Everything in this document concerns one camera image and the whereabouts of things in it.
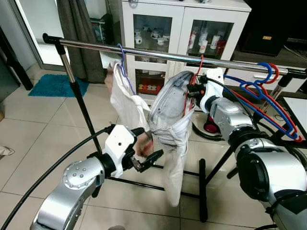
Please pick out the red plastic hanger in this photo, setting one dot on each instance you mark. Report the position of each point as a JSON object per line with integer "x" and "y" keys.
{"x": 277, "y": 72}
{"x": 198, "y": 69}

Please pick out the white jacket grey lining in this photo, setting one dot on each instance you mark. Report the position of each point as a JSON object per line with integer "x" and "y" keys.
{"x": 172, "y": 158}

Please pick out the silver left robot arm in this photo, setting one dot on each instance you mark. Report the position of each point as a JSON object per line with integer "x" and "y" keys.
{"x": 72, "y": 178}

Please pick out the blue plastic hanger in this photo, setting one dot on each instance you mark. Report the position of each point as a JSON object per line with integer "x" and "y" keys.
{"x": 271, "y": 72}

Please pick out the plain white shirt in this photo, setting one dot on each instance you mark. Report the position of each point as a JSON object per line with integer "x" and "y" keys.
{"x": 124, "y": 105}

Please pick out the red vacuum cleaner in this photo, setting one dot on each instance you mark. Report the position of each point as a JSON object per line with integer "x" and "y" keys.
{"x": 211, "y": 127}

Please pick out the silver and black clothes rack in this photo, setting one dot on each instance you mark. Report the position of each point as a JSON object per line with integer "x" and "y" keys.
{"x": 144, "y": 51}

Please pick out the white glass-door cabinet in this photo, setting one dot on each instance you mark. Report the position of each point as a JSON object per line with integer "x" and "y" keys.
{"x": 153, "y": 9}

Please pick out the black box with gold label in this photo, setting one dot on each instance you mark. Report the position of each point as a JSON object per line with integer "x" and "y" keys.
{"x": 273, "y": 24}

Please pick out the teal floor mat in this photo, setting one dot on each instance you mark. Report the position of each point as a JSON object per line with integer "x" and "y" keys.
{"x": 55, "y": 86}

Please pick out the white low sideboard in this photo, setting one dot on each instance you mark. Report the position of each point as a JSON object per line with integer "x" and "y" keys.
{"x": 297, "y": 85}

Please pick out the large white table black legs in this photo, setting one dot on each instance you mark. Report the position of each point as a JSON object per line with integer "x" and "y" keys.
{"x": 298, "y": 112}

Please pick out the grey-brown curtain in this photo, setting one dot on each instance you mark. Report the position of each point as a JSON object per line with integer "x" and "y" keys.
{"x": 79, "y": 38}

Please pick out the white framed glass door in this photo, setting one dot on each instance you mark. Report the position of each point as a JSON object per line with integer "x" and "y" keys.
{"x": 41, "y": 24}

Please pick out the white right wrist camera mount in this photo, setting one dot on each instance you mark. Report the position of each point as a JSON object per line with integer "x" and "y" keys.
{"x": 213, "y": 103}

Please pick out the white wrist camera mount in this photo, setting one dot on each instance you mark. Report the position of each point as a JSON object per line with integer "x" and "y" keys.
{"x": 117, "y": 141}
{"x": 213, "y": 103}

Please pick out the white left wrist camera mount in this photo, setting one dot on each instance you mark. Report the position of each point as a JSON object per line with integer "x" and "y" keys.
{"x": 117, "y": 141}

